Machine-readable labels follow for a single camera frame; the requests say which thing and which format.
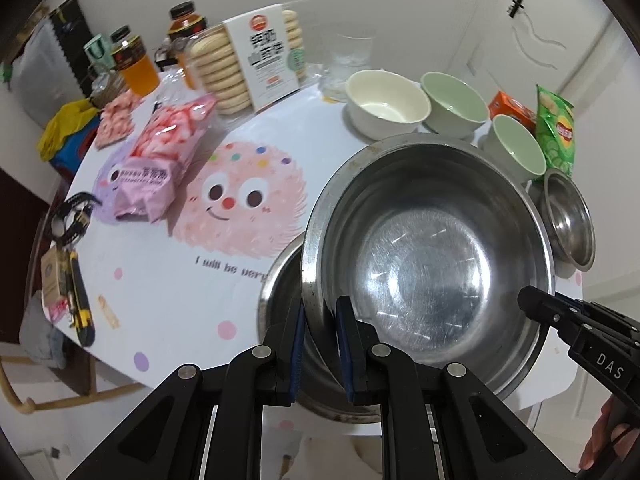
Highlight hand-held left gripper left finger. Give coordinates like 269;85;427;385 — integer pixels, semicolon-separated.
65;300;307;480

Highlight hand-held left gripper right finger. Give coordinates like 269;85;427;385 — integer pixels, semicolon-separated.
336;295;571;480

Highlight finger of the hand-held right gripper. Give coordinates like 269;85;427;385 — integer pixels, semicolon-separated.
517;286;640;342

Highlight medium steel bowl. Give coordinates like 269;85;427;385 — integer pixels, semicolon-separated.
257;232;386;423

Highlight large steel bowl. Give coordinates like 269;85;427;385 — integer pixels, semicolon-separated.
300;132;557;401

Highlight light green ceramic bowl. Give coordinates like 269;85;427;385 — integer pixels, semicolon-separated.
420;71;490;140
482;115;547;183

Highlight person's right hand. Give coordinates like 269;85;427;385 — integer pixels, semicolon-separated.
579;396;640;471

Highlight small steel bowl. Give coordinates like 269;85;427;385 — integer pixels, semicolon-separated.
542;169;597;267

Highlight printed cartoon tablecloth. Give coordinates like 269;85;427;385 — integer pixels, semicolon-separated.
47;50;586;431

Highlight green potato chips bag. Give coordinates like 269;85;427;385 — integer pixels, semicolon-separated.
535;84;578;178

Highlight orange biscuit box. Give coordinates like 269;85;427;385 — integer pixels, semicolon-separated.
487;91;538;131

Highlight yellow black utility knife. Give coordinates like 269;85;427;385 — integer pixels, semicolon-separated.
64;247;97;347

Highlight pink marshmallow bag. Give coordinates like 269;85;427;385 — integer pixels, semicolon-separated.
112;92;218;225

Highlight cream ceramic bowl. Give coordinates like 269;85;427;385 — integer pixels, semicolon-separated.
345;70;432;140

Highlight small beige box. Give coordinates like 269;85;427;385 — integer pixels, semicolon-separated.
40;247;71;306

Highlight black carabiner clip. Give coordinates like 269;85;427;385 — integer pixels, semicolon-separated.
50;192;103;246

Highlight clear glass cup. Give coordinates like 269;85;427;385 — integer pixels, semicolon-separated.
320;32;376;103

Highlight wooden chair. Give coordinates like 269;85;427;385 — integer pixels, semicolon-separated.
0;355;146;416

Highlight small pink snack packet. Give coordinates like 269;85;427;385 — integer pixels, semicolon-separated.
95;91;146;150

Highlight round biscuits package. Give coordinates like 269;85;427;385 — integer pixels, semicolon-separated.
186;5;308;116

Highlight yellow cloth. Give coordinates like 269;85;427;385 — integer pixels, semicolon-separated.
37;99;101;163

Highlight orange juice bottle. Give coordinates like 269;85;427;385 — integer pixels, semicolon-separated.
110;25;161;97

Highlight dark capped drink bottle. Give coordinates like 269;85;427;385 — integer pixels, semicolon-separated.
167;2;208;88

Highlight green mug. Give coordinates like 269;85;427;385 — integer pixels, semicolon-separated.
82;34;118;73

